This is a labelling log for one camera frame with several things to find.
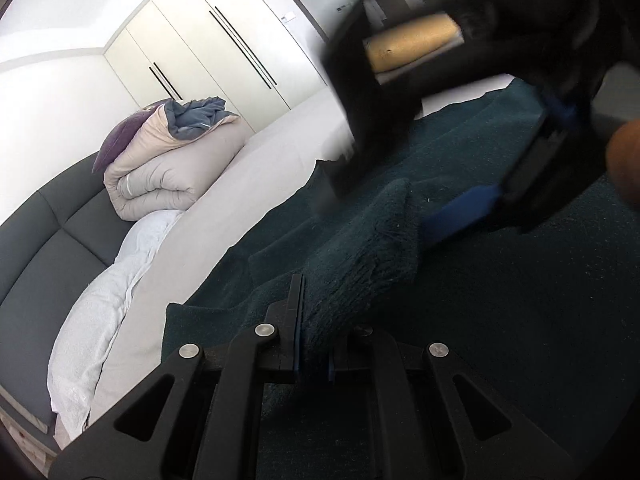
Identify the blue-grey cloth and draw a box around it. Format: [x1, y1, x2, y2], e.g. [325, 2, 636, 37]
[165, 96, 240, 140]

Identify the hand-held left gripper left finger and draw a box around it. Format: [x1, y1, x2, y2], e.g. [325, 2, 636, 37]
[50, 274, 306, 480]

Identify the purple pillow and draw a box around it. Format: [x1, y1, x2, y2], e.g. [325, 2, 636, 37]
[92, 101, 166, 175]

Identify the long black wardrobe handle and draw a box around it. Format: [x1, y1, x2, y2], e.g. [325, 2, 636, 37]
[209, 11, 273, 91]
[214, 7, 278, 86]

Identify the dark green fleece garment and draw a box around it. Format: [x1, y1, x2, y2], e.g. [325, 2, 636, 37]
[162, 77, 640, 480]

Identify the grey padded headboard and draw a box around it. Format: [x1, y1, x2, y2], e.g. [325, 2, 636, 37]
[0, 152, 136, 448]

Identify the person's right hand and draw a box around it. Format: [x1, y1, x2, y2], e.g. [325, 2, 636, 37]
[606, 119, 640, 206]

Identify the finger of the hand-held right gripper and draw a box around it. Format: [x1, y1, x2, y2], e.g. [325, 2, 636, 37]
[537, 85, 578, 131]
[422, 109, 627, 248]

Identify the short black wardrobe handle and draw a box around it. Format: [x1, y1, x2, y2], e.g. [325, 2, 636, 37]
[153, 62, 184, 100]
[148, 66, 177, 101]

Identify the white pillow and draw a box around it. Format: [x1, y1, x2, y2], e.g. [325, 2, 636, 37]
[47, 210, 186, 438]

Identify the yellow pillow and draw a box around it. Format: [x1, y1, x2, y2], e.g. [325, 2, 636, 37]
[365, 12, 463, 73]

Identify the folded beige duvet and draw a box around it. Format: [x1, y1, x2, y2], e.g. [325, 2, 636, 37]
[103, 97, 256, 222]

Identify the white wardrobe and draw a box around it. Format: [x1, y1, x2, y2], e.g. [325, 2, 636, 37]
[102, 0, 336, 133]

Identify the bed with light grey sheet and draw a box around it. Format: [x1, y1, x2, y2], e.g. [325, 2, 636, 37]
[52, 72, 521, 453]

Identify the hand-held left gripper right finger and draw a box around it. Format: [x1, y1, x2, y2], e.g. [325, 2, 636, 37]
[327, 326, 581, 480]

